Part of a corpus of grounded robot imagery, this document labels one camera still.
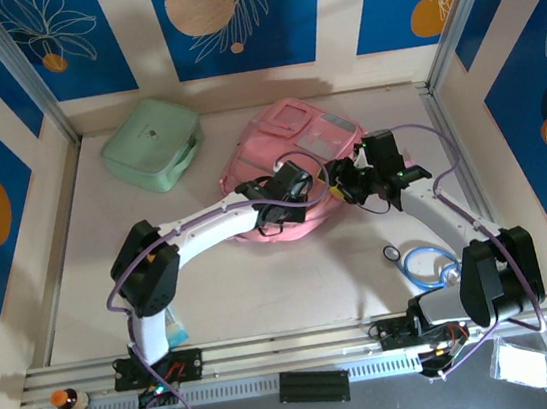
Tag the pink backpack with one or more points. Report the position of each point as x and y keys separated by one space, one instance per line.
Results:
x=266 y=145

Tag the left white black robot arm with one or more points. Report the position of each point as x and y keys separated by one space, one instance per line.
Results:
x=147 y=276

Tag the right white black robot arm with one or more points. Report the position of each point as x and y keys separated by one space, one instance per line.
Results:
x=495 y=276

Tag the mint green zip case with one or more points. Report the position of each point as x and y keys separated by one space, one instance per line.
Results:
x=143 y=136

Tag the blue stethoscope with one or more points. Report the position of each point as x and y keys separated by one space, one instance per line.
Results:
x=392 y=253

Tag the blue plastic wipes packet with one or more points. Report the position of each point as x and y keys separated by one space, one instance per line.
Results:
x=178 y=330

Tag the small black controller board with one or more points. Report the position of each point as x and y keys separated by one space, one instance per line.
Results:
x=445 y=356
x=157 y=395

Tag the black slotted block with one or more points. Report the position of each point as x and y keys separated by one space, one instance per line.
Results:
x=313 y=386

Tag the perforated metal strip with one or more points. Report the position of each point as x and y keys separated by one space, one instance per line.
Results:
x=237 y=388

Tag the clear bag white contents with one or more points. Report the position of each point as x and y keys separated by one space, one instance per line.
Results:
x=522 y=366

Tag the brown bottle orange cap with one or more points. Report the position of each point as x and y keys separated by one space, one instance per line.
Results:
x=70 y=400

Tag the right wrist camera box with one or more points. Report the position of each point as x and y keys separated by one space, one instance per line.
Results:
x=360 y=157

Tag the aluminium side rail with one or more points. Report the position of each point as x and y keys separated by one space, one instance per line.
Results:
x=437 y=112

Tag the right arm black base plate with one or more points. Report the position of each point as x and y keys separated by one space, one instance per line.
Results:
x=391 y=335

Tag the aluminium front rail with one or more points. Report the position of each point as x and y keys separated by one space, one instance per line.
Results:
x=272 y=346

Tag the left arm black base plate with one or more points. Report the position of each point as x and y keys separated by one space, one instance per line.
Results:
x=188 y=364

